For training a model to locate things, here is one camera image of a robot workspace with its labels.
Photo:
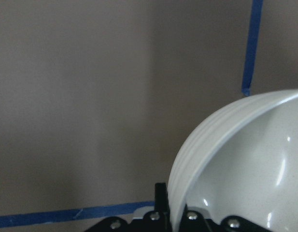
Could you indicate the white ceramic bowl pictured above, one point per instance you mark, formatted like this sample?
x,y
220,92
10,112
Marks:
x,y
242,160

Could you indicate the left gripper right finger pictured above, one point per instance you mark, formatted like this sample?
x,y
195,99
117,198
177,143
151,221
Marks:
x,y
198,220

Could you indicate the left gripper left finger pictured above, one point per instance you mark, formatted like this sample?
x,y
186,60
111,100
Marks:
x,y
154,218

